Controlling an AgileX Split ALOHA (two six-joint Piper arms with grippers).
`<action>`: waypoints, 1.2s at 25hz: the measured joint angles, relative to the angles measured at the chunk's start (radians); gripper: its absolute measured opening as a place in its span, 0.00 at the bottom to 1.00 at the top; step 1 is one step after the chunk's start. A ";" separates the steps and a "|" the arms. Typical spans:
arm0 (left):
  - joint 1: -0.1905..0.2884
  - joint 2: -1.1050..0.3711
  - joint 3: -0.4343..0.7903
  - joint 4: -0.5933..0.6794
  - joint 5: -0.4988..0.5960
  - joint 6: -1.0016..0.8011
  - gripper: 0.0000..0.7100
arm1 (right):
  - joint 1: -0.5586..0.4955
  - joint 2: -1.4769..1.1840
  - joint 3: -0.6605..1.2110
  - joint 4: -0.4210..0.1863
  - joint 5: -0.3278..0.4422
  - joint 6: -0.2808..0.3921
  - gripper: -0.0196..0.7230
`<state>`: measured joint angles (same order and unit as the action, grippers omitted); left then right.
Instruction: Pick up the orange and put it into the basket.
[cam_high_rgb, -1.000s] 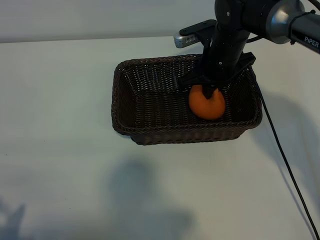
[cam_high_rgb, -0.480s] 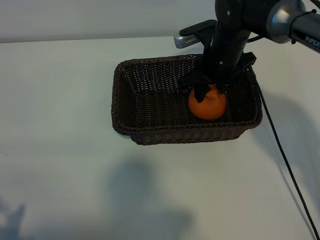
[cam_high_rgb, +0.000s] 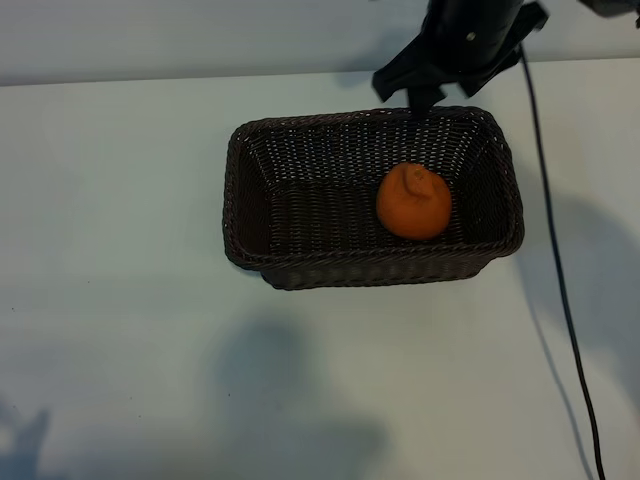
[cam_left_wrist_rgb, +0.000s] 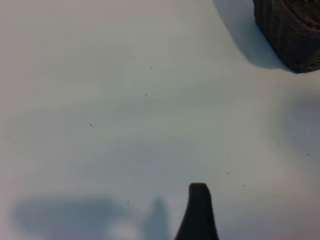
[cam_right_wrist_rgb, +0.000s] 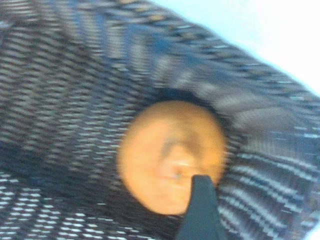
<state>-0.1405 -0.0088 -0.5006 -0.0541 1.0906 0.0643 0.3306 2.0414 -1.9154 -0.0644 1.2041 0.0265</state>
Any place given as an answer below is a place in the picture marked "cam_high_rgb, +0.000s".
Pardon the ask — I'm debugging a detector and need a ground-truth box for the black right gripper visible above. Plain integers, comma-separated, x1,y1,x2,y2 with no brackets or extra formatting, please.
372,0,549,121

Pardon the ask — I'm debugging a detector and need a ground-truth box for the orange fruit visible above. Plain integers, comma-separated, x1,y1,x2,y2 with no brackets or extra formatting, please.
375,162,454,242

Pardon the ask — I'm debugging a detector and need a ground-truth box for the dark brown wicker basket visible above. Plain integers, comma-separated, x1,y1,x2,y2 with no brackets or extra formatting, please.
222,104,526,292

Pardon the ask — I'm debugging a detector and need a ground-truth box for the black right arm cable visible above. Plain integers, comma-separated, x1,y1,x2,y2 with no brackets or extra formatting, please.
517,42,606,480

